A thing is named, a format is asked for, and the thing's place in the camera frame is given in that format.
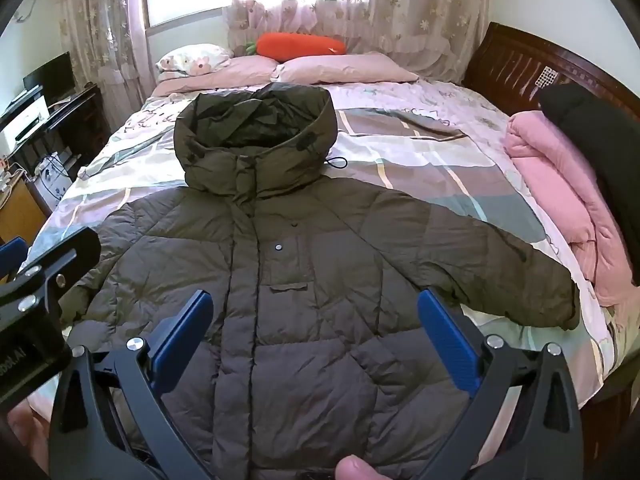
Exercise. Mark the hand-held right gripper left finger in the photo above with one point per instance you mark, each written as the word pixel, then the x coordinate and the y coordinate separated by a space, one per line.
pixel 182 332

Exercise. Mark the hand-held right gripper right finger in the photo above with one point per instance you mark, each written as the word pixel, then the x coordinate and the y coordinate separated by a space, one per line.
pixel 446 341

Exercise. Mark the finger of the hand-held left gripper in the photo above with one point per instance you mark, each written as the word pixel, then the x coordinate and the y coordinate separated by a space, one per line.
pixel 55 265
pixel 12 256

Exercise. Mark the olive green hooded puffer jacket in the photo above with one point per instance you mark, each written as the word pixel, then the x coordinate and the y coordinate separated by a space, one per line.
pixel 300 310

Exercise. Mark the person's right hand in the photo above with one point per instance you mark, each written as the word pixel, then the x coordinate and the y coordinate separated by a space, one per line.
pixel 357 469

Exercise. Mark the light wooden cabinet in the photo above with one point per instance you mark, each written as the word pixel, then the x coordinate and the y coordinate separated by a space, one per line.
pixel 17 210

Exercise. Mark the white printer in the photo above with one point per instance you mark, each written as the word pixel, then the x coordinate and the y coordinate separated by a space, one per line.
pixel 22 119

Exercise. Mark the black desk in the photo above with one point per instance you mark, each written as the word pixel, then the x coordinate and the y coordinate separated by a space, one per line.
pixel 82 125

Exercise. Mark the black monitor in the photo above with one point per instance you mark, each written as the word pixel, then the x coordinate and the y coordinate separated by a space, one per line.
pixel 50 75

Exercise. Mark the folded pink quilt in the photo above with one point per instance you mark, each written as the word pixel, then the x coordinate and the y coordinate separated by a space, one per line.
pixel 560 195

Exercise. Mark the pastel patchwork bedsheet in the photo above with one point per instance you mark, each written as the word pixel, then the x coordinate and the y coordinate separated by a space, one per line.
pixel 400 160

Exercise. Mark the floral lace curtain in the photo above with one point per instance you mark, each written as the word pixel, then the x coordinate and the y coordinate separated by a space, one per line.
pixel 430 15
pixel 100 35

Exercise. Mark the white floral pillow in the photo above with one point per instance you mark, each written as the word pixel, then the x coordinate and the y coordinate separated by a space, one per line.
pixel 192 60

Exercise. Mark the pink pillow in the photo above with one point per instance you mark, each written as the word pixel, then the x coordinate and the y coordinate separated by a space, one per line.
pixel 225 72
pixel 345 67

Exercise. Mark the black garment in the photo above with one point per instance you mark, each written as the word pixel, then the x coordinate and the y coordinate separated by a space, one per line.
pixel 595 130

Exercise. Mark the white perforated tag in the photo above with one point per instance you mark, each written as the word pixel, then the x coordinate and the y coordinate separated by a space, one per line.
pixel 545 76

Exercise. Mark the orange carrot plush toy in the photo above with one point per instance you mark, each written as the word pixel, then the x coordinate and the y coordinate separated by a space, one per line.
pixel 300 47

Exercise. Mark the pink ruffled short curtain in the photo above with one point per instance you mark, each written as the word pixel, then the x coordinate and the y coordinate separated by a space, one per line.
pixel 295 20

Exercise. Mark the dark wooden bed frame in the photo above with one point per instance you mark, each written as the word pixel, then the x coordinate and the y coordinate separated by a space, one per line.
pixel 510 57

